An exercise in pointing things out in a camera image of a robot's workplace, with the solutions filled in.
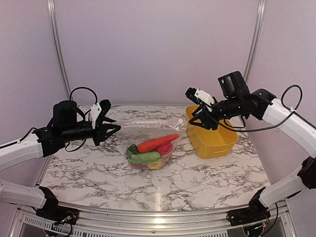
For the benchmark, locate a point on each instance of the right aluminium frame post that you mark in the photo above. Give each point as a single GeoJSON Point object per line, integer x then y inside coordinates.
{"type": "Point", "coordinates": [252, 47]}

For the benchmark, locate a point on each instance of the yellow toy pepper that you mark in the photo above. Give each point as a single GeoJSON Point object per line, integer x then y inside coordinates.
{"type": "Point", "coordinates": [155, 165]}

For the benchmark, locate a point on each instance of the aluminium frame post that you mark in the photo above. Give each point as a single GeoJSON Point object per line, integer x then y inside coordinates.
{"type": "Point", "coordinates": [58, 48]}
{"type": "Point", "coordinates": [252, 47]}

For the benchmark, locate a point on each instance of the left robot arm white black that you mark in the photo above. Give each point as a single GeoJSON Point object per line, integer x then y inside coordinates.
{"type": "Point", "coordinates": [41, 143]}

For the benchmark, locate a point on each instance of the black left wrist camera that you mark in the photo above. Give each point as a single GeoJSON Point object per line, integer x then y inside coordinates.
{"type": "Point", "coordinates": [65, 113]}

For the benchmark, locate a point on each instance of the red toy tomato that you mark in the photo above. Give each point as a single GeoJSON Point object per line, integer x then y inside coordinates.
{"type": "Point", "coordinates": [165, 149]}

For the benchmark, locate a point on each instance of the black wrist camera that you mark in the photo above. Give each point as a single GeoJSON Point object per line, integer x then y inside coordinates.
{"type": "Point", "coordinates": [233, 86]}
{"type": "Point", "coordinates": [65, 113]}

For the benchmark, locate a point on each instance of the clear zip top bag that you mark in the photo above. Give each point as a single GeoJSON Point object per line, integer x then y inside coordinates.
{"type": "Point", "coordinates": [137, 131]}

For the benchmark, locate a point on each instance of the red toy apple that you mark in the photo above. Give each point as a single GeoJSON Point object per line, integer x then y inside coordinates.
{"type": "Point", "coordinates": [139, 166]}

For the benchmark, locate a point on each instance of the dark green toy broccoli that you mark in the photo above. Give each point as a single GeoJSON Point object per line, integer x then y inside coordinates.
{"type": "Point", "coordinates": [131, 150]}

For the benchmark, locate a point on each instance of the front aluminium rail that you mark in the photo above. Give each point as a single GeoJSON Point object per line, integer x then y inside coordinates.
{"type": "Point", "coordinates": [102, 222]}

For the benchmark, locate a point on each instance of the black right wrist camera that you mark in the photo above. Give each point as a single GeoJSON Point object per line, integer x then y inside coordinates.
{"type": "Point", "coordinates": [233, 86]}

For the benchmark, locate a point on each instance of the yellow plastic basket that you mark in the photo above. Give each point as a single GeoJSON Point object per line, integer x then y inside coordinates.
{"type": "Point", "coordinates": [211, 143]}

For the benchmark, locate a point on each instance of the green toy cucumber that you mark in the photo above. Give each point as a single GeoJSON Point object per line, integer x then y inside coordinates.
{"type": "Point", "coordinates": [144, 158]}

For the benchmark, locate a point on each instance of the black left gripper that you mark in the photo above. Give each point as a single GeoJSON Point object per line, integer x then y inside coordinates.
{"type": "Point", "coordinates": [101, 129]}

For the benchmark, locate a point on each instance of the red toy chili pepper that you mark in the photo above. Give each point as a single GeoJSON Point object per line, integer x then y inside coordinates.
{"type": "Point", "coordinates": [150, 145]}

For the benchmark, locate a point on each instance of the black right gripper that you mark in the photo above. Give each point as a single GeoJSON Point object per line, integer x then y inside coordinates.
{"type": "Point", "coordinates": [209, 122]}

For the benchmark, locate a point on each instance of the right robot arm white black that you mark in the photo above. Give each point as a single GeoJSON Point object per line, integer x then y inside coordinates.
{"type": "Point", "coordinates": [264, 106]}

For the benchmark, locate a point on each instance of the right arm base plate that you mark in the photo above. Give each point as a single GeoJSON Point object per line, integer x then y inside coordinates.
{"type": "Point", "coordinates": [246, 215]}

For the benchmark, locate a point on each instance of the left aluminium frame post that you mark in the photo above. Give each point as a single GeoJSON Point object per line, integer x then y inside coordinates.
{"type": "Point", "coordinates": [58, 48]}

